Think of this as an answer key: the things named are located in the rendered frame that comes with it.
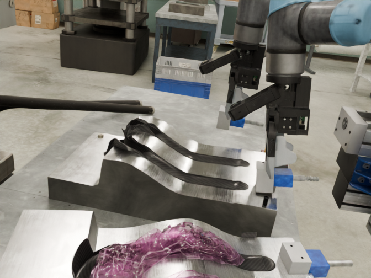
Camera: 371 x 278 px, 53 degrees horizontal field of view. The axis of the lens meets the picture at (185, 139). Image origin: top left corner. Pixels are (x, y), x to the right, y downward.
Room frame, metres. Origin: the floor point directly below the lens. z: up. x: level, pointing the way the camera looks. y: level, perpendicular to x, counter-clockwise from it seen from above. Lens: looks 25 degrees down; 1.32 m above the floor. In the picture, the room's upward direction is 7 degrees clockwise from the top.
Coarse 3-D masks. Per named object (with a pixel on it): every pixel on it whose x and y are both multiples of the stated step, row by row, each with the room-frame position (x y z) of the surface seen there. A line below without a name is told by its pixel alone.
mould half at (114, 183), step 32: (160, 128) 0.87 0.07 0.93; (96, 160) 0.79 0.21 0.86; (128, 160) 0.68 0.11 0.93; (192, 160) 0.80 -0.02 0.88; (256, 160) 0.83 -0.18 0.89; (64, 192) 0.68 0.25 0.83; (96, 192) 0.67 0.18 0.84; (128, 192) 0.66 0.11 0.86; (160, 192) 0.65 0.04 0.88; (192, 192) 0.66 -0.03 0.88; (224, 192) 0.67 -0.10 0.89; (224, 224) 0.64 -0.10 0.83; (256, 224) 0.63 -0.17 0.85
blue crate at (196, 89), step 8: (160, 80) 3.75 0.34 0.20; (168, 80) 3.76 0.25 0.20; (176, 80) 3.75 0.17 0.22; (160, 88) 3.76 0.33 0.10; (168, 88) 3.76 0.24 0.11; (176, 88) 3.76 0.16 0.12; (184, 88) 3.76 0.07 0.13; (192, 88) 3.77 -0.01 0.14; (200, 88) 3.77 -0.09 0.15; (208, 88) 3.77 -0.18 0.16; (192, 96) 3.77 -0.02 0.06; (200, 96) 3.77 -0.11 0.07; (208, 96) 3.78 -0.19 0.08
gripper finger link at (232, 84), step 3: (231, 75) 0.97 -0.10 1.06; (234, 75) 0.97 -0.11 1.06; (231, 78) 0.95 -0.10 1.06; (231, 81) 0.95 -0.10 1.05; (234, 81) 0.96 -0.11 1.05; (231, 84) 0.95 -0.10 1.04; (234, 84) 0.95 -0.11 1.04; (231, 87) 0.95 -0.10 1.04; (234, 87) 0.95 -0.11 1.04; (228, 90) 0.95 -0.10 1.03; (228, 93) 0.95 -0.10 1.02; (231, 93) 0.95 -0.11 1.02; (228, 96) 0.95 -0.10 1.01; (231, 96) 0.95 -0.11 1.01; (228, 99) 0.95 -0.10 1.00; (231, 99) 0.95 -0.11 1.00; (228, 102) 0.95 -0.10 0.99; (231, 102) 0.95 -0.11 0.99
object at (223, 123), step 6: (222, 108) 1.00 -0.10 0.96; (222, 114) 0.97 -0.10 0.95; (222, 120) 0.97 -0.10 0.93; (228, 120) 0.97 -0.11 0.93; (240, 120) 0.97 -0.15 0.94; (246, 120) 0.99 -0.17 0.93; (252, 120) 0.99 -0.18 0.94; (216, 126) 0.98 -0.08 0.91; (222, 126) 0.97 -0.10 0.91; (228, 126) 0.97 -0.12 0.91; (240, 126) 0.97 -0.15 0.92
